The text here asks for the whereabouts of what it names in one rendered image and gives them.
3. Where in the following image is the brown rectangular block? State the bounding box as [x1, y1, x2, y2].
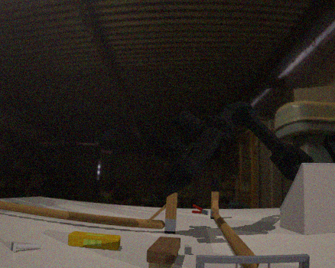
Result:
[147, 237, 181, 268]

